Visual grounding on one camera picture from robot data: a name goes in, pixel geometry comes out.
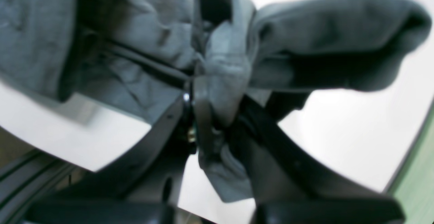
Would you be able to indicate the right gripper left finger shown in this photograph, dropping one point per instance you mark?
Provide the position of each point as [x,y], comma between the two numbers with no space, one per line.
[140,187]

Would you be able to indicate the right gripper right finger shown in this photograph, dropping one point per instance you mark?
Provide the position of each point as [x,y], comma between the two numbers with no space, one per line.
[291,187]

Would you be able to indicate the dark grey t-shirt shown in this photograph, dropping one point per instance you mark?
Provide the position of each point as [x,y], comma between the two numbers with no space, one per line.
[136,55]

